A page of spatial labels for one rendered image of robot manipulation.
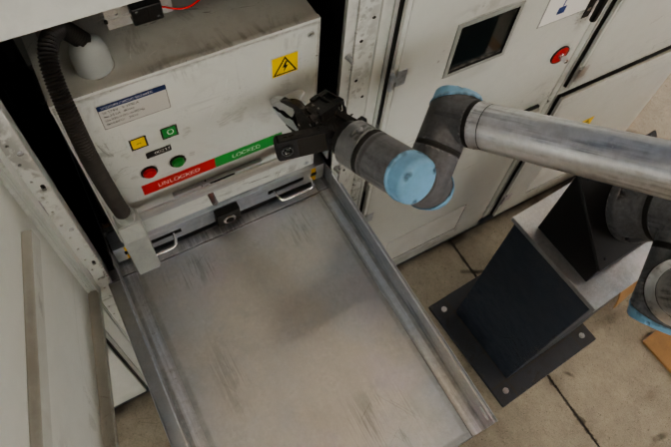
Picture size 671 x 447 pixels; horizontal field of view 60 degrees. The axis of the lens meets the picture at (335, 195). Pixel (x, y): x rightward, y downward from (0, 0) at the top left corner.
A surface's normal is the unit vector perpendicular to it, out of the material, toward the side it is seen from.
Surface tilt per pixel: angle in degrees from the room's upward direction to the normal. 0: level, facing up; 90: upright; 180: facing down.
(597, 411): 0
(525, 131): 44
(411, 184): 71
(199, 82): 90
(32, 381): 0
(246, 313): 0
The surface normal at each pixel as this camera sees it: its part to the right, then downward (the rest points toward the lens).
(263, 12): 0.07, -0.52
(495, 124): -0.61, -0.22
